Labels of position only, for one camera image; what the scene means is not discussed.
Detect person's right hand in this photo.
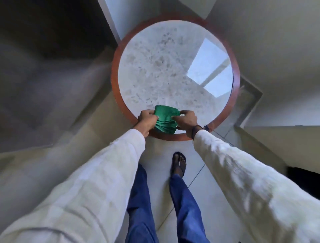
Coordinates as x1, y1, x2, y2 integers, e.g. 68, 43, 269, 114
171, 110, 200, 140

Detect person's left hand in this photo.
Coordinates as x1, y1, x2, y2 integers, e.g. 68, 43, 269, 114
133, 109, 159, 138

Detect green cloth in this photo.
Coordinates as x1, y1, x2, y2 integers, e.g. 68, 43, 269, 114
153, 105, 181, 134

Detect person's left forearm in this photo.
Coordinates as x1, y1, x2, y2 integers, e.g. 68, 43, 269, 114
0, 128, 146, 243

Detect person's right forearm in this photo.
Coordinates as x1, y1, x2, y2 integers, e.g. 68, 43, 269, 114
193, 129, 320, 243

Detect dark wrist band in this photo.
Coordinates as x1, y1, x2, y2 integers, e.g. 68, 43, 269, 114
191, 124, 211, 140

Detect black sandal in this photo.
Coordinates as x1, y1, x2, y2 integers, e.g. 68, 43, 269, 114
170, 152, 187, 179

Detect round wooden-rimmed stone table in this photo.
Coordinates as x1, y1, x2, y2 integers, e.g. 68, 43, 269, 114
111, 14, 241, 142

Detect person's left leg blue jeans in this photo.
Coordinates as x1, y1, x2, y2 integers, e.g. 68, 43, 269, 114
125, 163, 159, 243

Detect person's leg blue jeans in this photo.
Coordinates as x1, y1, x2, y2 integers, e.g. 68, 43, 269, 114
169, 174, 211, 243
125, 163, 159, 243

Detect person's right leg blue jeans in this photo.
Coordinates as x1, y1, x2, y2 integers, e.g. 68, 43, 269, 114
169, 174, 211, 243

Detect grey sofa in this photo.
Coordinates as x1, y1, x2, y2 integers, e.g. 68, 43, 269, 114
0, 38, 117, 154

